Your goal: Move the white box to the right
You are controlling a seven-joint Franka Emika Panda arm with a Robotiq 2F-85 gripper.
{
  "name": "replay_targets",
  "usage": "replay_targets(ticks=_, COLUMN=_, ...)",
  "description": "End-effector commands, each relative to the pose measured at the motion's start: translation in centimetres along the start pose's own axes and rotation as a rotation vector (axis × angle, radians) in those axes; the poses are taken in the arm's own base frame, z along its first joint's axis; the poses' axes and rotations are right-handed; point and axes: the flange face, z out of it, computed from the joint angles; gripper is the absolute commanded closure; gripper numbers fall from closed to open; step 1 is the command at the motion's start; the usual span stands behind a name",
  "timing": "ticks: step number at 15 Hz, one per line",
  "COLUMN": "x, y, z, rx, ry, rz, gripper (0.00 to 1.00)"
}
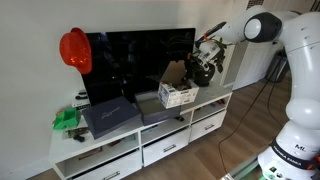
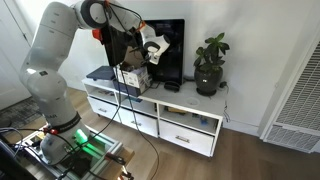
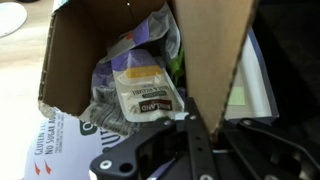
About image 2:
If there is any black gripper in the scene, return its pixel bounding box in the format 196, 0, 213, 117
139, 49, 152, 67

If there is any white cardboard snack box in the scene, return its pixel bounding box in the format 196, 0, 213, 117
115, 45, 151, 89

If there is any navy box base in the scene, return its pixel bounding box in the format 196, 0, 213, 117
112, 78, 153, 98

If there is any navy flat box lid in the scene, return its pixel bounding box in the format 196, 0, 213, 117
85, 65, 118, 82

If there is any black flat screen TV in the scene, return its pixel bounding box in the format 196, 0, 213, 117
103, 18, 186, 86

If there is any black glasses case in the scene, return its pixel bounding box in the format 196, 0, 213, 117
163, 80, 182, 93

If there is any blue item with white label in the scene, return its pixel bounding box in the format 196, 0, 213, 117
126, 96, 143, 104

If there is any brown flat shelf item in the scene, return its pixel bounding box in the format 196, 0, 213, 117
96, 89, 116, 97

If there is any white TV stand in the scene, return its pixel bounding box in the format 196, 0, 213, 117
81, 74, 228, 158

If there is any brown book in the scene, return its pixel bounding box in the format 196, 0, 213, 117
166, 106, 188, 116

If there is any potted green plant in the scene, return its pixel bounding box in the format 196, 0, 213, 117
193, 32, 231, 98

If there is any white door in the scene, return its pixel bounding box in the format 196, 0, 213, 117
0, 0, 34, 111

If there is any grey patterned rug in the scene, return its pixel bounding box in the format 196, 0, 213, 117
0, 96, 44, 129

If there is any orange cable ring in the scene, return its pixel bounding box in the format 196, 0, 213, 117
137, 20, 147, 32

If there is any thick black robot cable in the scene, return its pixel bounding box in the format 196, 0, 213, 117
66, 0, 144, 159

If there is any white drawer with handle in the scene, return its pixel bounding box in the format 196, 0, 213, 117
158, 119, 215, 157
87, 96, 121, 123
118, 107, 159, 138

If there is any thin black floor cable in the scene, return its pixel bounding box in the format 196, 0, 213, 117
114, 64, 161, 180

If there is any thin black wall cable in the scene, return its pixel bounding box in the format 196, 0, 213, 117
218, 81, 233, 124

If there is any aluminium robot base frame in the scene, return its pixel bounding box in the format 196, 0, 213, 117
13, 124, 136, 180

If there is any white wall vent grille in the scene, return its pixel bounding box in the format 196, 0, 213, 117
263, 39, 320, 154

